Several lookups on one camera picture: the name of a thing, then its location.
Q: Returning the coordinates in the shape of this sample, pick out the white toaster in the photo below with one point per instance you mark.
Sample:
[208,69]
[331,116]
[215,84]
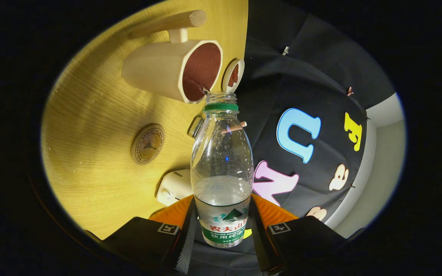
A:
[175,188]

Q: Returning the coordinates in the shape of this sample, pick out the small ribbed glass jar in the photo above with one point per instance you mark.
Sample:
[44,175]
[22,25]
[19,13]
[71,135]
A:
[196,126]

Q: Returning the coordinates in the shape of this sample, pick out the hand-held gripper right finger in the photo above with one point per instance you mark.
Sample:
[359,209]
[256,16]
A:
[263,245]

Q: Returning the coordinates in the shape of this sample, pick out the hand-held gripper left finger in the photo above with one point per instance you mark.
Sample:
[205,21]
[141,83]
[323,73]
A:
[184,245]

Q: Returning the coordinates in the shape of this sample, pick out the round cork coaster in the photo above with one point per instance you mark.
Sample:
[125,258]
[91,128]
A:
[148,143]

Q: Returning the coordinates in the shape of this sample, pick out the wooden table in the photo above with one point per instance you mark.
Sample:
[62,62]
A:
[90,115]

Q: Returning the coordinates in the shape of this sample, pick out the clear plastic bottle green label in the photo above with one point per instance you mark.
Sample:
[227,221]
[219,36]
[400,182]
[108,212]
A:
[223,161]

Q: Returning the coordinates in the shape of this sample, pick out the pink clothes peg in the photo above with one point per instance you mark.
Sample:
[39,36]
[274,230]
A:
[349,91]

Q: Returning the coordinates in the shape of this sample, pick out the red sausage piece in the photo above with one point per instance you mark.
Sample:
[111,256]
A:
[235,71]
[231,81]

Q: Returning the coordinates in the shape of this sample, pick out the pink striped straw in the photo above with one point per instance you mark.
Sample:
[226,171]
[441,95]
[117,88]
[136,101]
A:
[232,127]

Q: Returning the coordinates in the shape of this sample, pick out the white oval plate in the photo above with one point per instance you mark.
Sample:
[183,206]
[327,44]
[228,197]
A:
[226,82]

